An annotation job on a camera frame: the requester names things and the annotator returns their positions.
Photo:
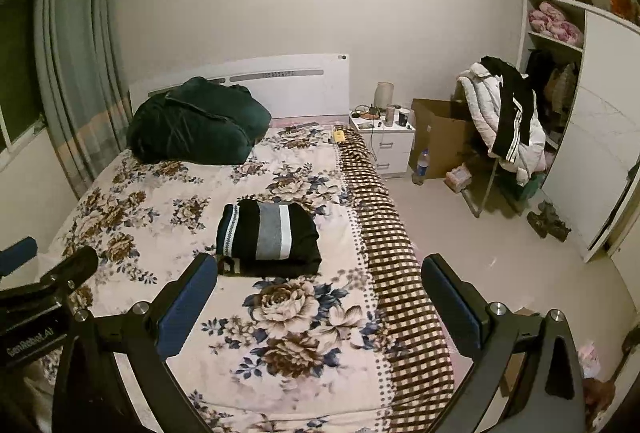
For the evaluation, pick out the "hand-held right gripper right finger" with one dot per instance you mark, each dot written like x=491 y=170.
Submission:
x=450 y=303

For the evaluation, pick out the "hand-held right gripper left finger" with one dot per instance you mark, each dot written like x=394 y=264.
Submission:
x=185 y=308

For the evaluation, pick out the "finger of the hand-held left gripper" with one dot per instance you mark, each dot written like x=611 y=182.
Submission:
x=75 y=265
x=20 y=251

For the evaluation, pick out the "black grey white striped sweater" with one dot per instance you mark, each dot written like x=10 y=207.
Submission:
x=270 y=233

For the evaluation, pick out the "dark hanging clothes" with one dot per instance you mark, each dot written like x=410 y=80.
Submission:
x=545 y=83

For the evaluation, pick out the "brown white checked blanket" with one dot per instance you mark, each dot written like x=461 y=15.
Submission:
x=395 y=263

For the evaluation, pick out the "floral bed blanket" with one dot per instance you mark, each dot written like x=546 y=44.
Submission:
x=165 y=213

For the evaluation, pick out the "pink tissue pack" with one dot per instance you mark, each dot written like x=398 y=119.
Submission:
x=458 y=178

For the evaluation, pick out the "plastic water bottle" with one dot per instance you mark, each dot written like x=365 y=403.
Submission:
x=421 y=168

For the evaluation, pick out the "pink cloth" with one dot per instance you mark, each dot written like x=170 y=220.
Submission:
x=590 y=360

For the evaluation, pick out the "white nightstand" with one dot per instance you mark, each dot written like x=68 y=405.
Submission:
x=395 y=153

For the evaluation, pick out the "large cardboard box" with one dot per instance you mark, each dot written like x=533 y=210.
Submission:
x=440 y=133

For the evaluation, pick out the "red cloth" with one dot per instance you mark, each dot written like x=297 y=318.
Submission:
x=597 y=400

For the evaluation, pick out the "dark green duvet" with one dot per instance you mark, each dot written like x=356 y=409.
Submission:
x=190 y=123

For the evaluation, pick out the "window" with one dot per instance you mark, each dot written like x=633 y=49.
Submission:
x=17 y=63

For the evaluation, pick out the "dark cup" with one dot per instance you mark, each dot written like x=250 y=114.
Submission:
x=403 y=119

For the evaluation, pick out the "grey green striped curtain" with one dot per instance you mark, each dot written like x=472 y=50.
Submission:
x=75 y=63

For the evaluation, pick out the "small yellow packet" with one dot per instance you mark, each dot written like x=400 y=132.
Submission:
x=339 y=136

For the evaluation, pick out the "black garment with white stripes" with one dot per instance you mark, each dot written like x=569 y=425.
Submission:
x=515 y=113

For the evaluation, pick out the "small beige table lamp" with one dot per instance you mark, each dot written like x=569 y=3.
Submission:
x=384 y=95

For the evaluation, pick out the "white wardrobe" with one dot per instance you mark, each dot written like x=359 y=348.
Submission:
x=590 y=123

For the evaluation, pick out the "white bed headboard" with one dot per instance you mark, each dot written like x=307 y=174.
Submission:
x=310 y=88

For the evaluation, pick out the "pink floral bedding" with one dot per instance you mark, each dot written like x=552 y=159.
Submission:
x=555 y=23

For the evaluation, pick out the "metal frame chair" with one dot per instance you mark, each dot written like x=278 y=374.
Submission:
x=487 y=190

